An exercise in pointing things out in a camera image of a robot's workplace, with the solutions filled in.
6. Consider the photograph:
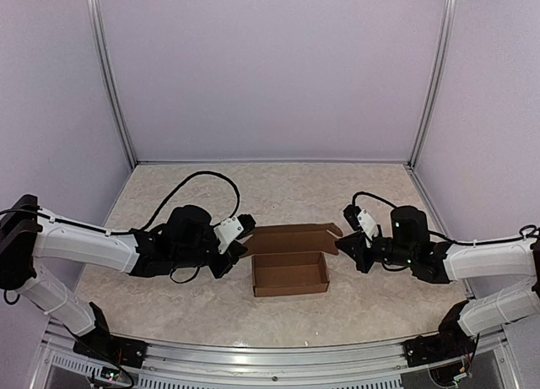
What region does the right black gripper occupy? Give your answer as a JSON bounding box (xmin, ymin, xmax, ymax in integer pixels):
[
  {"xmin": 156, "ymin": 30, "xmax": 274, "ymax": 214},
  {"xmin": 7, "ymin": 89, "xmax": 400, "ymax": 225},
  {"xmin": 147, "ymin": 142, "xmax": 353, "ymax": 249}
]
[{"xmin": 336, "ymin": 231, "xmax": 415, "ymax": 273}]

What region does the brown cardboard box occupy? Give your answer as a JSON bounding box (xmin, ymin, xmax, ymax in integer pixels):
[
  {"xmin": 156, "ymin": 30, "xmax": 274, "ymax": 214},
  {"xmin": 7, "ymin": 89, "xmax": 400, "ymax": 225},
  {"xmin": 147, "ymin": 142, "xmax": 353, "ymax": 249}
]
[{"xmin": 244, "ymin": 223, "xmax": 343, "ymax": 298}]

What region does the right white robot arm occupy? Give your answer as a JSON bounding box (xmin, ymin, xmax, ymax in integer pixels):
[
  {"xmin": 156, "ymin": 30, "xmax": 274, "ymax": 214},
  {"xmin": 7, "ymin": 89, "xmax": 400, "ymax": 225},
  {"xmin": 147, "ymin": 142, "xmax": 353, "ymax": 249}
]
[{"xmin": 335, "ymin": 204, "xmax": 539, "ymax": 359}]

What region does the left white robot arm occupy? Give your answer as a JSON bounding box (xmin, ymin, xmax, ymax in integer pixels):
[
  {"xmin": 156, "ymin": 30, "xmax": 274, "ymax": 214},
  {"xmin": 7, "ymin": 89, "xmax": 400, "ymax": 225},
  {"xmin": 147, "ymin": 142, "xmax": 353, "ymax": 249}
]
[{"xmin": 1, "ymin": 195, "xmax": 256, "ymax": 359}]

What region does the small circuit board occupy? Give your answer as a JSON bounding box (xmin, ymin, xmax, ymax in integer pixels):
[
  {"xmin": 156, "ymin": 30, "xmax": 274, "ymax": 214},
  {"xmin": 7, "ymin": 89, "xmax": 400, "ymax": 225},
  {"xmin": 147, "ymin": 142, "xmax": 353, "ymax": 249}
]
[{"xmin": 87, "ymin": 366, "xmax": 121, "ymax": 384}]

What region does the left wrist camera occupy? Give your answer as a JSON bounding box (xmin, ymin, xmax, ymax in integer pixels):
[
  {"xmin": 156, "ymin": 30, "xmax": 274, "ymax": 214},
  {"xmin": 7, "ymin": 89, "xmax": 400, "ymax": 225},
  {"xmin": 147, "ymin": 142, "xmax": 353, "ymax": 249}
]
[{"xmin": 213, "ymin": 214, "xmax": 257, "ymax": 254}]

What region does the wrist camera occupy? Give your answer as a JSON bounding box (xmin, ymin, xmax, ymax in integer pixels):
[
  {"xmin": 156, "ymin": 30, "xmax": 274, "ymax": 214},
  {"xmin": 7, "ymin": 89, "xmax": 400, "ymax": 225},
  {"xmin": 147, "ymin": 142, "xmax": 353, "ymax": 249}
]
[
  {"xmin": 343, "ymin": 204, "xmax": 381, "ymax": 246},
  {"xmin": 213, "ymin": 214, "xmax": 257, "ymax": 254}
]

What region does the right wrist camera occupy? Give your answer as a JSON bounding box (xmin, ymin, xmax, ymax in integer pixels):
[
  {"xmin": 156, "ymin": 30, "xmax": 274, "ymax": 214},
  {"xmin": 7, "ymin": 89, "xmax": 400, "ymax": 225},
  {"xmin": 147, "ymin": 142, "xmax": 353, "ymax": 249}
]
[{"xmin": 343, "ymin": 204, "xmax": 381, "ymax": 246}]

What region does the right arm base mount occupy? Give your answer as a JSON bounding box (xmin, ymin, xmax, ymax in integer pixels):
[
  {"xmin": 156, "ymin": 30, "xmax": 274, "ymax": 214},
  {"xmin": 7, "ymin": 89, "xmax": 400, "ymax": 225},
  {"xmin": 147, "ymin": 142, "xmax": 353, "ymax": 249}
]
[{"xmin": 402, "ymin": 300, "xmax": 476, "ymax": 367}]

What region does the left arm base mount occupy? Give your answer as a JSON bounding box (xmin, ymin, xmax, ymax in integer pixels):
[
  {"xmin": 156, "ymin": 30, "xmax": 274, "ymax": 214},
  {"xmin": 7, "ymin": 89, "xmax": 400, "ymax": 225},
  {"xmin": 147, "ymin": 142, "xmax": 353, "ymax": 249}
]
[{"xmin": 73, "ymin": 302, "xmax": 149, "ymax": 369}]

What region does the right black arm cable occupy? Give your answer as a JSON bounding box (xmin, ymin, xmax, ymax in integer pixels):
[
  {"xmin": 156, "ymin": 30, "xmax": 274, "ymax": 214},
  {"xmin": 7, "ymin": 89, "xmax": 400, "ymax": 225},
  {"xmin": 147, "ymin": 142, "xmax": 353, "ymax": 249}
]
[{"xmin": 350, "ymin": 191, "xmax": 539, "ymax": 272}]

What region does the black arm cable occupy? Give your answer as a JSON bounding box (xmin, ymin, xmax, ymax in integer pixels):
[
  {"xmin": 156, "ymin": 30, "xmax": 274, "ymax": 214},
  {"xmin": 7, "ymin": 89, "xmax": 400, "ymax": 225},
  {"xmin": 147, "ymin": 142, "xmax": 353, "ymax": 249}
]
[
  {"xmin": 350, "ymin": 191, "xmax": 539, "ymax": 272},
  {"xmin": 0, "ymin": 171, "xmax": 241, "ymax": 305}
]

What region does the front aluminium frame rail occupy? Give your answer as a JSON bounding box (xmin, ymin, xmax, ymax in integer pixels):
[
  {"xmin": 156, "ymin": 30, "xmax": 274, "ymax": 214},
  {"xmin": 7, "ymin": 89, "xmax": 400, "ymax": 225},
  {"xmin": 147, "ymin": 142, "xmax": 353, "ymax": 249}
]
[{"xmin": 40, "ymin": 319, "xmax": 514, "ymax": 389}]

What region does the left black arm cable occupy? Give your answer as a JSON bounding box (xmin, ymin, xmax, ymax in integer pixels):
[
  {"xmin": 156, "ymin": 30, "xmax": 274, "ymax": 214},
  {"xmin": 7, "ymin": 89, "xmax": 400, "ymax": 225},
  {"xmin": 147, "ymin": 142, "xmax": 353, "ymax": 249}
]
[{"xmin": 0, "ymin": 171, "xmax": 241, "ymax": 305}]

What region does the right aluminium corner post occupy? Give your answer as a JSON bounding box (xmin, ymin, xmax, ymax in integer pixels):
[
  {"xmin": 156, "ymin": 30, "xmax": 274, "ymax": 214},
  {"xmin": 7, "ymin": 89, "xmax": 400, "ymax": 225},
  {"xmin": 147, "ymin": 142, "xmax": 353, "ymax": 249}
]
[{"xmin": 408, "ymin": 0, "xmax": 456, "ymax": 172}]

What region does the aluminium corner post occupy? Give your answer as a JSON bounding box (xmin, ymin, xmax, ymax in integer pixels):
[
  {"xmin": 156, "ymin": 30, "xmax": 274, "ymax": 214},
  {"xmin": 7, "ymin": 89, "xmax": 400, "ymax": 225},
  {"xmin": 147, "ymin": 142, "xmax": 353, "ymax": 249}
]
[
  {"xmin": 86, "ymin": 0, "xmax": 138, "ymax": 170},
  {"xmin": 408, "ymin": 0, "xmax": 456, "ymax": 172}
]

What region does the left aluminium corner post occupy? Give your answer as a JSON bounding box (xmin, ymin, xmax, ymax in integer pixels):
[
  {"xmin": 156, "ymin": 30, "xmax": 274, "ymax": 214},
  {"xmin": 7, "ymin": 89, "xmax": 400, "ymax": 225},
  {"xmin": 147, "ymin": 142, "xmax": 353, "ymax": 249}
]
[{"xmin": 86, "ymin": 0, "xmax": 138, "ymax": 170}]

